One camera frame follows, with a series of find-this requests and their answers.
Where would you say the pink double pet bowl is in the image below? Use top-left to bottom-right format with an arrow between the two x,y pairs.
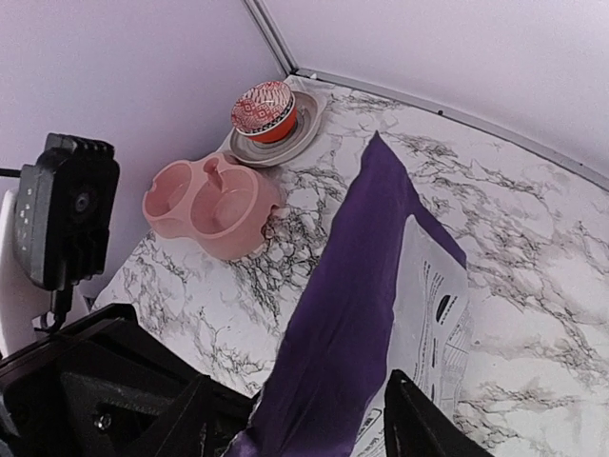
142,151 -> 282,261

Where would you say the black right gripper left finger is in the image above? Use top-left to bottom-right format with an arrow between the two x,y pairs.
137,375 -> 214,456

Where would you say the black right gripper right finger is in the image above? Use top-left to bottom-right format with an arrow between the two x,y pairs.
383,369 -> 491,457

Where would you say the purple puppy food bag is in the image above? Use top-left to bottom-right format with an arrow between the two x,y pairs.
226,136 -> 472,456

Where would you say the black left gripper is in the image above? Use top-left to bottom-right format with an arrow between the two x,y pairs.
1,304 -> 252,456

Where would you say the orange ceramic bowl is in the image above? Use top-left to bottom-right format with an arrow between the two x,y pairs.
251,106 -> 297,144

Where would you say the grey striped ceramic plate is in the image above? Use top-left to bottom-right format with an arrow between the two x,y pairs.
222,90 -> 326,169

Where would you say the left aluminium frame post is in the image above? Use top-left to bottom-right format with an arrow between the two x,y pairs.
242,0 -> 300,75

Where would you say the red patterned ceramic bowl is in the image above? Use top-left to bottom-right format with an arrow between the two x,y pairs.
230,81 -> 293,133

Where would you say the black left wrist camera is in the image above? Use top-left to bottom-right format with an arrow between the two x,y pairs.
13,133 -> 120,333

